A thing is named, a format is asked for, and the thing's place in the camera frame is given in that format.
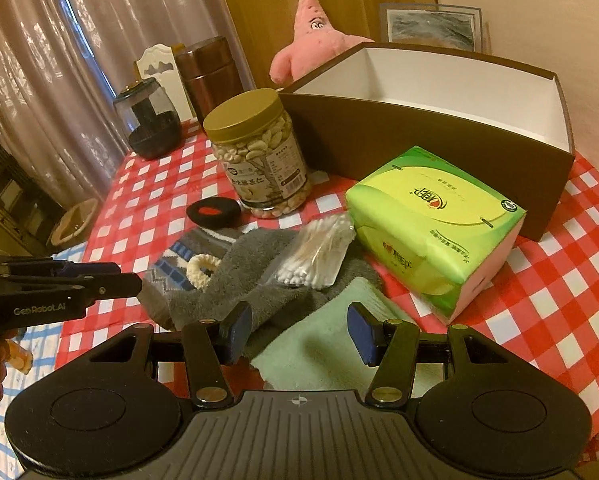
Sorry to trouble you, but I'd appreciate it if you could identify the light green cloth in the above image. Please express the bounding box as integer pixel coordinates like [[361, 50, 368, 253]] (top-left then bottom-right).
[[252, 276, 450, 392]]

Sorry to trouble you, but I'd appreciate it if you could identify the bag of cotton swabs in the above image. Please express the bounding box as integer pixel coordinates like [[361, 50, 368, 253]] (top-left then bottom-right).
[[274, 214, 357, 291]]

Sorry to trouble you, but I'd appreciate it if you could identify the wooden door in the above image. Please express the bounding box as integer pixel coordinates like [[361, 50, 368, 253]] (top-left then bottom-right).
[[212, 0, 438, 92]]

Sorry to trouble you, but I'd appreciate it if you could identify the small orange object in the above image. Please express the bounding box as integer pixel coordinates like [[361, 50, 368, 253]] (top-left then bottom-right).
[[8, 337, 34, 374]]

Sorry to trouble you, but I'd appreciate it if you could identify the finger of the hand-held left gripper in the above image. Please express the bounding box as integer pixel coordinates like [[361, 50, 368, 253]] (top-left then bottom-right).
[[0, 256, 122, 286], [0, 272, 144, 307]]

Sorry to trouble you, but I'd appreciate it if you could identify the beige round basin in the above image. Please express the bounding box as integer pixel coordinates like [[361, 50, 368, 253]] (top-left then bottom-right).
[[48, 198, 101, 247]]

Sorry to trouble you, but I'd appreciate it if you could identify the cream hair tie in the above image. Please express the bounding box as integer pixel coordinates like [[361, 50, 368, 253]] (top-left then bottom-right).
[[186, 255, 224, 291]]

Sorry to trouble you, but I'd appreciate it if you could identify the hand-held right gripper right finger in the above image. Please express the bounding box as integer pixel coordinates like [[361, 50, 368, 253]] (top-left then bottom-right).
[[347, 301, 514, 408]]

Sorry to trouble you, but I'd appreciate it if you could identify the brown cardboard box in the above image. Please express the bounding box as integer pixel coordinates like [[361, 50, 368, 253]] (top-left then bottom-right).
[[278, 42, 576, 242]]

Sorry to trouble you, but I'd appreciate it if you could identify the white chair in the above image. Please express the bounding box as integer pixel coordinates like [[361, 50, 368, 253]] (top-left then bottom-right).
[[134, 44, 195, 122]]

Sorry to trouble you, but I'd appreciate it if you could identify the grey fluffy towel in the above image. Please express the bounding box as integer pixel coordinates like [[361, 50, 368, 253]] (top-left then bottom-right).
[[167, 227, 331, 347]]

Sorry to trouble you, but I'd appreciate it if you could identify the red white checkered tablecloth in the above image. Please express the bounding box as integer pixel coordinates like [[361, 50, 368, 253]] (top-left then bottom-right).
[[60, 119, 599, 461]]

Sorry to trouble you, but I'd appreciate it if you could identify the black round pad red mark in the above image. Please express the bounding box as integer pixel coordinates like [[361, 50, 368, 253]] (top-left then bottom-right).
[[186, 198, 240, 230]]

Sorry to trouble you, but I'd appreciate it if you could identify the pink starfish plush toy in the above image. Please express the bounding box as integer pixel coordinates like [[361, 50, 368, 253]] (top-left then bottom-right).
[[271, 0, 375, 83]]

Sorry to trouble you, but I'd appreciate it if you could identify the grey blue patterned sock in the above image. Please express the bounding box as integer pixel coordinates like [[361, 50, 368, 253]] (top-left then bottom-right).
[[137, 227, 240, 318]]

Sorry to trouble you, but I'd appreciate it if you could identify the nut jar with gold lid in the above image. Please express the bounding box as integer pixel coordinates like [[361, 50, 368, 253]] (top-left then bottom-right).
[[202, 88, 313, 220]]

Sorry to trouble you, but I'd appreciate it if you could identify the blue grid bedsheet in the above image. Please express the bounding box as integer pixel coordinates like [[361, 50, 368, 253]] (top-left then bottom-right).
[[0, 320, 64, 480]]

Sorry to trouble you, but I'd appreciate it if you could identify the framed picture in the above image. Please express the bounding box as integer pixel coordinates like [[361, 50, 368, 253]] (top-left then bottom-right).
[[379, 3, 483, 54]]

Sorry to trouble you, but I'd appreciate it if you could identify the brown cylindrical canister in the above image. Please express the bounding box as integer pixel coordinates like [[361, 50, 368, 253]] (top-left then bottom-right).
[[174, 36, 254, 126]]

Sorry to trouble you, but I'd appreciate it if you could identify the pale shiny curtain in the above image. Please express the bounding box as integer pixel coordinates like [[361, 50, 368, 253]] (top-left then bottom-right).
[[0, 0, 253, 212]]

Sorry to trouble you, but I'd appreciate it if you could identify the green tissue pack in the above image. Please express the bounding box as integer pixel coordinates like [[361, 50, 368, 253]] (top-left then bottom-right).
[[345, 146, 527, 325]]

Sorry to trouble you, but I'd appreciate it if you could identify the glass jar with dark contents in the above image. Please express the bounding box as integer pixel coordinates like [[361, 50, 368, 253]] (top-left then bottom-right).
[[112, 78, 183, 161]]

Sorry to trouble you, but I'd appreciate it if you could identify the dark wooden shelf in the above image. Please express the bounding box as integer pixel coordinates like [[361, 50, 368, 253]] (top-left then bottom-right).
[[0, 124, 66, 257]]

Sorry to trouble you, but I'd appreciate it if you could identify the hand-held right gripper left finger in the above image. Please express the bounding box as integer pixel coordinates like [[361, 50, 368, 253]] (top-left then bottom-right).
[[87, 301, 254, 409]]

